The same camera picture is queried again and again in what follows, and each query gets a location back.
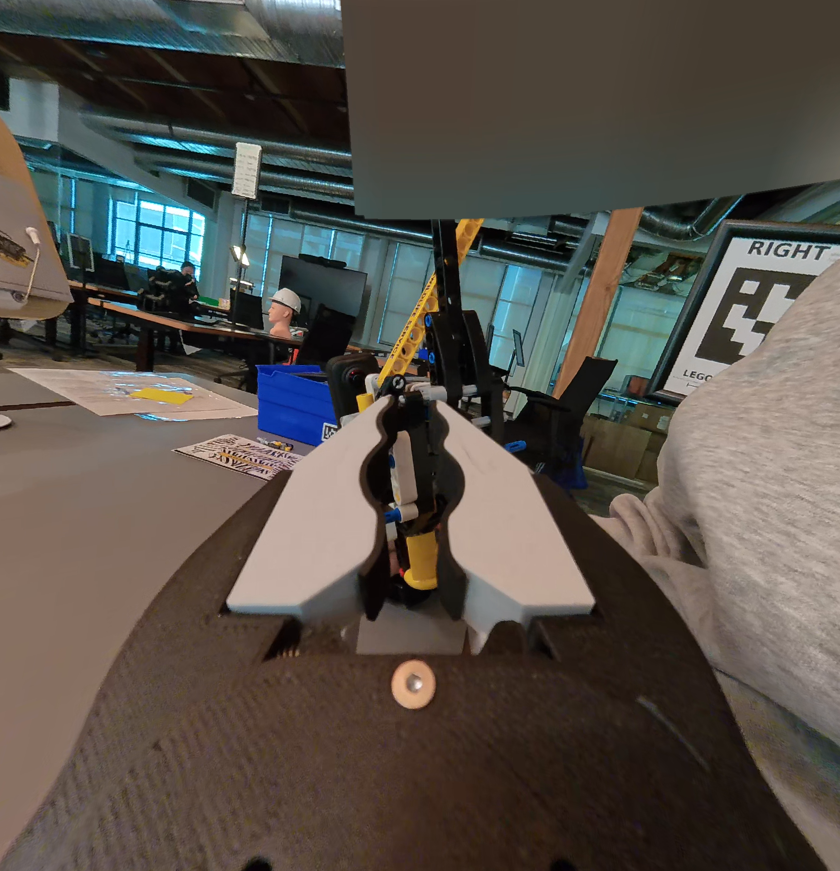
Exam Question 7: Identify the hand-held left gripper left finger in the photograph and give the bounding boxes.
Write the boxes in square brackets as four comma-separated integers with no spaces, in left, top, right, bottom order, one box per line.
[226,395,400,623]

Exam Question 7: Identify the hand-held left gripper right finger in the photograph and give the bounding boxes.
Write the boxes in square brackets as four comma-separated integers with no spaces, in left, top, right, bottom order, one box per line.
[430,398,598,654]

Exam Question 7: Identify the black and yellow lego model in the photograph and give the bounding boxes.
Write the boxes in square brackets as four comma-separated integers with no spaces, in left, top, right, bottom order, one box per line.
[355,218,530,610]

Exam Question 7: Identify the person's right forearm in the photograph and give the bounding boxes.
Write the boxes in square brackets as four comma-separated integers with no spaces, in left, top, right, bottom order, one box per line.
[590,246,840,871]

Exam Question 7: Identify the lego instruction booklet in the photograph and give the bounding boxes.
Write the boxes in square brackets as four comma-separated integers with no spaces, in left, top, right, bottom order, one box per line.
[0,170,74,318]

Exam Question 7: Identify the striped instruction leaflet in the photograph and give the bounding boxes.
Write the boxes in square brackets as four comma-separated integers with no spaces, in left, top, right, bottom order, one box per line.
[173,433,305,483]

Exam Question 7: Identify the blue plastic bin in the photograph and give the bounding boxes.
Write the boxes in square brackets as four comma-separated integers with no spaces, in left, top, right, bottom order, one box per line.
[257,364,341,448]

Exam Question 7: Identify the cardboard boxes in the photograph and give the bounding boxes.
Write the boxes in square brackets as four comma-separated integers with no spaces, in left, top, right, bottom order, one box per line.
[582,407,674,488]

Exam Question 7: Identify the black office chair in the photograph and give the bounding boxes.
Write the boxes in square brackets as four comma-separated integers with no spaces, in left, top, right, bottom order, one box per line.
[505,357,619,479]

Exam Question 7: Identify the wooden office desk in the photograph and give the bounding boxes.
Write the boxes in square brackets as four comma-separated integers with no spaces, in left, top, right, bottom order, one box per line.
[66,279,302,374]

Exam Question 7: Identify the mannequin head with hard hat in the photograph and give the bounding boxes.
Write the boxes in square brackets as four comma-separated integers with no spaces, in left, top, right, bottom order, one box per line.
[267,287,307,340]

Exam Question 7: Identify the large black screen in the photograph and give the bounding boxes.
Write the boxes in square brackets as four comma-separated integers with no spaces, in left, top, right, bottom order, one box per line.
[278,255,369,322]

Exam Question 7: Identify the white paper sheet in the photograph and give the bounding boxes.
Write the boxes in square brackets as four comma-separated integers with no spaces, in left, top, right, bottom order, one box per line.
[8,367,259,424]

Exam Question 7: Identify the light panel on stand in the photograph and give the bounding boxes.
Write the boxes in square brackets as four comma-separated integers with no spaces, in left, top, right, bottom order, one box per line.
[230,142,264,329]

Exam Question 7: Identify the black action camera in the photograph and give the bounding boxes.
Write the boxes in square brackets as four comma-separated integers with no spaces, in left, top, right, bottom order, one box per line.
[325,352,381,427]

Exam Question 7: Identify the wooden post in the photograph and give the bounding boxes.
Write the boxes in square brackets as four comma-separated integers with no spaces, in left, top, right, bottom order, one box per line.
[552,207,645,400]

